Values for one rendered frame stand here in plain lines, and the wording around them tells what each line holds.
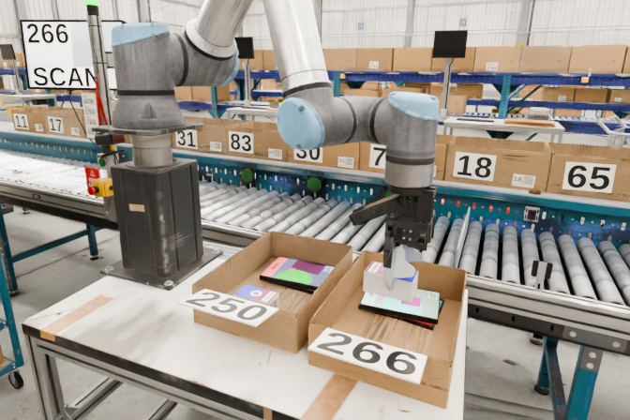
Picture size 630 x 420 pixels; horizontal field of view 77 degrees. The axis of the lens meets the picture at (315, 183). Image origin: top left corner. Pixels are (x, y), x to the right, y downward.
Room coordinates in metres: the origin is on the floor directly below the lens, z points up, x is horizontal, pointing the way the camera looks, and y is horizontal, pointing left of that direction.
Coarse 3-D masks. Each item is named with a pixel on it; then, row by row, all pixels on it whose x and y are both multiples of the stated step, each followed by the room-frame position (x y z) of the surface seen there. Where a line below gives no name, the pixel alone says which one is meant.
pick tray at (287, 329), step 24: (264, 240) 1.15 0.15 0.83; (288, 240) 1.16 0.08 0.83; (312, 240) 1.13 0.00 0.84; (240, 264) 1.02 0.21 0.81; (264, 264) 1.13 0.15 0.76; (336, 264) 1.09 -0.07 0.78; (192, 288) 0.84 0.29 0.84; (216, 288) 0.92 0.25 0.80; (240, 288) 0.98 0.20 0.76; (264, 288) 0.98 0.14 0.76; (288, 288) 0.99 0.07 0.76; (288, 312) 0.74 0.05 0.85; (312, 312) 0.80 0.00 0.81; (240, 336) 0.79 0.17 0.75; (264, 336) 0.76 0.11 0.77; (288, 336) 0.74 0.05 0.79
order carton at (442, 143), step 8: (440, 136) 1.98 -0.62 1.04; (448, 136) 1.96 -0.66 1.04; (360, 144) 1.86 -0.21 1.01; (368, 144) 1.84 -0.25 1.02; (440, 144) 1.70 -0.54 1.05; (360, 152) 1.85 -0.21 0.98; (368, 152) 1.84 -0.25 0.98; (440, 152) 1.70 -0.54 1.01; (360, 160) 1.85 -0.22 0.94; (368, 160) 1.83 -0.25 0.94; (440, 160) 1.70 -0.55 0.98; (360, 168) 1.85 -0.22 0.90; (368, 168) 1.83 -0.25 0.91; (376, 168) 1.82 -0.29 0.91; (440, 168) 1.70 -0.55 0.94; (440, 176) 1.70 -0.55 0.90
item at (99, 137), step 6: (102, 132) 1.64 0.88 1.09; (96, 138) 1.65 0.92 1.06; (102, 138) 1.63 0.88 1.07; (108, 138) 1.62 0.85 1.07; (114, 138) 1.62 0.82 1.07; (120, 138) 1.64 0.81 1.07; (102, 144) 1.64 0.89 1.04; (108, 144) 1.63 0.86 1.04; (102, 150) 1.66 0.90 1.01; (108, 150) 1.64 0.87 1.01; (114, 150) 1.67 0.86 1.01; (102, 156) 1.65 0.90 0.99; (108, 156) 1.68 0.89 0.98
